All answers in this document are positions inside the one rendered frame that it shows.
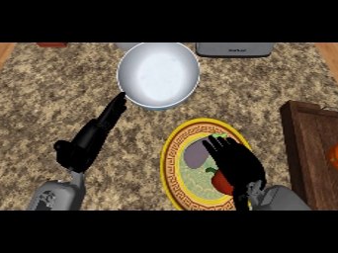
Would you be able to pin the grey appliance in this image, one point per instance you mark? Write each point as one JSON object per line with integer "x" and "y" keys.
{"x": 233, "y": 50}

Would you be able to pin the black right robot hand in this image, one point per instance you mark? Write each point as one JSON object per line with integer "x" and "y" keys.
{"x": 238, "y": 161}

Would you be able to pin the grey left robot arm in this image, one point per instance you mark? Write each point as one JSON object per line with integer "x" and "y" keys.
{"x": 57, "y": 194}

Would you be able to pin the red-brown object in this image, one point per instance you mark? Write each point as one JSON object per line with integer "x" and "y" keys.
{"x": 51, "y": 44}

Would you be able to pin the purple eggplant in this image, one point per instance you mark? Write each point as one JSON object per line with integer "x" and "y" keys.
{"x": 196, "y": 155}

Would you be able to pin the white bowl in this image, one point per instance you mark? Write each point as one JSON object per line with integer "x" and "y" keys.
{"x": 158, "y": 75}

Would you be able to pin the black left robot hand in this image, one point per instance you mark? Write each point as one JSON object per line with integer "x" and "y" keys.
{"x": 93, "y": 135}

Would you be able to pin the yellow patterned plate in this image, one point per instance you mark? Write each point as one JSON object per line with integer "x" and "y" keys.
{"x": 189, "y": 171}

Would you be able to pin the green vegetable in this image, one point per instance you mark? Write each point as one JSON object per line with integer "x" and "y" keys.
{"x": 218, "y": 135}

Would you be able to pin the brown wooden cutting board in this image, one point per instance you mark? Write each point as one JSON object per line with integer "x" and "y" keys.
{"x": 325, "y": 154}

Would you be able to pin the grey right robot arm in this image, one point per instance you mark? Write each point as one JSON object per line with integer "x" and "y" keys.
{"x": 276, "y": 197}

